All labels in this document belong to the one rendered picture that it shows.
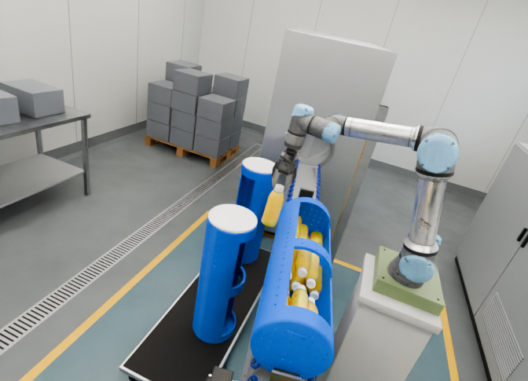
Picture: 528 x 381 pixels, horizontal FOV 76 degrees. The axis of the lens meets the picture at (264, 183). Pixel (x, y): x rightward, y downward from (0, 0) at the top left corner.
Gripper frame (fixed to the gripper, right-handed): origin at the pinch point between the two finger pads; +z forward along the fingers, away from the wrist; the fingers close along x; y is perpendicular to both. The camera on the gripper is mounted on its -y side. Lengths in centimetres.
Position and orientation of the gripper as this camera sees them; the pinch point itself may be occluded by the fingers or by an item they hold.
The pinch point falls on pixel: (279, 188)
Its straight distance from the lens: 141.6
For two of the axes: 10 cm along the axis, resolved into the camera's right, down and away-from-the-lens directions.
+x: -9.5, -3.0, 0.6
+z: -2.4, 8.5, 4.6
